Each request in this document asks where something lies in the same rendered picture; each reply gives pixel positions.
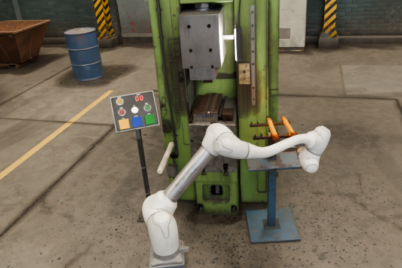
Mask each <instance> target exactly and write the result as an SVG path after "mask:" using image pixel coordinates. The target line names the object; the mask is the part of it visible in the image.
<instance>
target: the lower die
mask: <svg viewBox="0 0 402 268"><path fill-rule="evenodd" d="M211 95H212V93H211V94H205V95H201V96H202V97H201V96H200V98H201V99H200V98H199V99H200V101H199V100H198V104H199V105H197V106H196V108H197V110H196V109H195V110H194V113H193V120H194V121H203V120H204V121H218V119H219V118H218V114H219V110H218V109H220V108H219V107H220V105H221V104H220V103H217V101H218V97H219V96H220V98H222V97H221V96H223V94H222V93H216V94H215V97H214V101H213V104H212V108H211V111H210V114H207V113H206V110H207V107H208V104H209V101H210V98H211ZM217 104H219V105H217ZM216 105H217V106H219V107H216ZM215 107H216V108H218V109H216V108H215ZM215 109H216V110H215Z"/></svg>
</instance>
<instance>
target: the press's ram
mask: <svg viewBox="0 0 402 268"><path fill-rule="evenodd" d="M178 24H179V37H180V44H181V56H182V68H183V69H190V68H191V67H192V66H193V68H211V67H212V65H213V67H214V68H221V67H222V64H223V61H224V58H225V55H226V39H234V34H232V35H226V32H225V17H224V5H213V6H212V9H211V10H205V11H196V10H194V7H187V8H186V9H185V10H184V11H183V12H182V13H181V14H180V15H179V16H178Z"/></svg>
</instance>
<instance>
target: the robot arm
mask: <svg viewBox="0 0 402 268"><path fill-rule="evenodd" d="M330 136H331V133H330V131H329V130H328V129H327V128H326V127H324V126H318V127H317V128H316V129H315V130H313V131H311V132H307V134H300V135H296V136H294V135H293V134H292V137H290V138H288V139H285V140H283V141H281V142H278V143H275V144H273V145H270V146H268V147H258V146H255V145H252V144H250V143H248V142H244V141H241V140H240V139H239V138H237V137H236V136H235V135H234V134H233V132H232V131H231V130H230V129H229V128H228V127H226V126H225V125H223V124H220V123H213V124H211V125H210V126H209V127H208V128H207V130H206V134H205V137H204V139H203V141H202V146H201V147H200V148H199V150H198V151H197V152H196V153H195V155H194V156H193V157H192V158H191V159H190V160H189V162H188V163H187V164H186V165H185V166H184V167H183V169H182V170H181V171H180V173H179V174H178V175H177V176H176V177H175V178H174V180H173V181H172V182H171V183H170V184H169V185H168V187H167V188H166V189H165V190H162V191H158V192H157V193H156V194H153V195H150V196H148V197H147V198H146V199H145V201H144V203H143V206H142V214H143V217H144V221H145V223H146V225H147V227H148V232H149V236H150V239H151V245H152V248H153V254H152V261H151V267H156V266H161V265H167V264H182V262H183V261H182V257H181V254H182V253H185V252H189V249H188V246H181V245H182V241H181V240H179V236H178V228H177V224H176V220H175V219H174V217H173V213H174V212H175V210H176V208H177V200H178V199H179V198H180V197H181V196H182V194H183V193H184V192H185V191H186V189H188V188H189V186H190V185H191V184H192V182H193V181H194V180H195V179H196V178H197V177H198V176H199V174H200V173H201V172H202V170H204V168H205V167H206V166H207V165H208V163H209V162H210V161H211V160H212V159H213V158H214V156H218V155H221V156H223V157H228V158H231V159H263V158H266V157H270V156H274V155H275V154H277V153H280V152H282V151H284V150H286V149H288V148H291V149H293V148H294V149H295V150H296V152H297V156H298V158H299V162H300V165H301V167H302V168H303V169H304V170H305V171H306V172H309V173H314V172H316V171H317V170H318V167H319V159H320V156H321V154H322V153H323V151H324V150H325V149H326V147H327V145H328V143H329V140H330ZM294 146H295V147H294Z"/></svg>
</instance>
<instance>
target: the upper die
mask: <svg viewBox="0 0 402 268"><path fill-rule="evenodd" d="M218 70H219V68H214V67H213V65H212V67H211V68H193V66H192V67H191V68H190V69H189V72H190V80H215V79H216V77H217V73H218Z"/></svg>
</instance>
